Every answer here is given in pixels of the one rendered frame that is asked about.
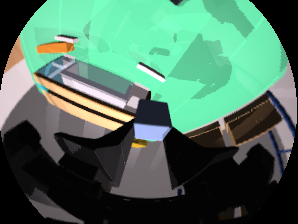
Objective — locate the orange rectangular bar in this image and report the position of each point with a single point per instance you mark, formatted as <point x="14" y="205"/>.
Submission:
<point x="56" y="46"/>

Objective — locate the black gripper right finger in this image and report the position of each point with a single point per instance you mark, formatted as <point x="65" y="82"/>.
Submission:
<point x="187" y="159"/>

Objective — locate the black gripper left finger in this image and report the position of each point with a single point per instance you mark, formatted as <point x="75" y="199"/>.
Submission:
<point x="109" y="153"/>

